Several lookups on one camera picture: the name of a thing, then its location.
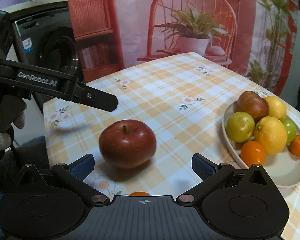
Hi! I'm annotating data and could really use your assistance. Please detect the orange mandarin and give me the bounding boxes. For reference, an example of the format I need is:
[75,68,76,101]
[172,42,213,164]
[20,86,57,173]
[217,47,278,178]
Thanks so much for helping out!
[240,140,266,167]

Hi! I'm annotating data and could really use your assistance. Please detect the shiny red apple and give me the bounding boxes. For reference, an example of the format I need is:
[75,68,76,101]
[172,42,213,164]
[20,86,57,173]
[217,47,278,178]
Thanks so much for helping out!
[98,119,157,170]

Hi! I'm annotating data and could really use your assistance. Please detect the large yellow lemon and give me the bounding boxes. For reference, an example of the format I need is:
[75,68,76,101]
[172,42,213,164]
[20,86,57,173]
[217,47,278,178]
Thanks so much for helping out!
[254,116,287,155]

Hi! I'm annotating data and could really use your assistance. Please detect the green lime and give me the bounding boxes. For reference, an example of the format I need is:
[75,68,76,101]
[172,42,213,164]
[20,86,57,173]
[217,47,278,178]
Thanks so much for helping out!
[280,118,296,145]

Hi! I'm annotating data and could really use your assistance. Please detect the gloved left hand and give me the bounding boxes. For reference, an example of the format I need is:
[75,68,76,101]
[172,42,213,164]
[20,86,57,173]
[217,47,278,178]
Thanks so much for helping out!
[0,92,27,190]

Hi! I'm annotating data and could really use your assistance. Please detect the black washing machine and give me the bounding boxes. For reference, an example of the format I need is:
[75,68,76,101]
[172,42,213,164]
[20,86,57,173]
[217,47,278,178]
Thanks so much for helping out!
[4,0,84,81]

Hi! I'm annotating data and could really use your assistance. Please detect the yellow-green plum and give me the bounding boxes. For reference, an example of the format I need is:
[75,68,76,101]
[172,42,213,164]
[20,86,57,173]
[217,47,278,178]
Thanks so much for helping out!
[225,112,255,143]

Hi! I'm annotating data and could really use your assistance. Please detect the small orange fruit near edge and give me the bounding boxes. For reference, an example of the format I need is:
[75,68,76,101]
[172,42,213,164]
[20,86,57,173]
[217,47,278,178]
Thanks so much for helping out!
[129,191,151,197]

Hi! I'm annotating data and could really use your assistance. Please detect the printed pink backdrop cloth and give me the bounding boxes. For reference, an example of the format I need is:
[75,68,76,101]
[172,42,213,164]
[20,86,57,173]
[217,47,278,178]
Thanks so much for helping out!
[68,0,299,95]

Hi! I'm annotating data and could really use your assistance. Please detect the beige round plate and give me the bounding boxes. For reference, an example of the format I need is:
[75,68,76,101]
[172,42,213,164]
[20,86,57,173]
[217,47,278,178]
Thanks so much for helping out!
[221,97,300,189]

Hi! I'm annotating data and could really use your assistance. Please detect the dull red apple on plate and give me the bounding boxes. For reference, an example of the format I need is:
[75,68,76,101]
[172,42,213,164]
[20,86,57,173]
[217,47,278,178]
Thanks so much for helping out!
[235,90,269,122]

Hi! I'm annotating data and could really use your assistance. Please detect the small mandarin on plate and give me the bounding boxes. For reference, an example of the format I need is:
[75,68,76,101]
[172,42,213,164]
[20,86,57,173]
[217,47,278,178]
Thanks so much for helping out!
[289,135,300,156]

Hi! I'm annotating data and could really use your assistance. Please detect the yellow lemon at plate back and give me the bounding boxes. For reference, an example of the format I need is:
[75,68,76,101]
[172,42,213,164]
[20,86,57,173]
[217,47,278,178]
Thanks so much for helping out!
[264,96,287,119]

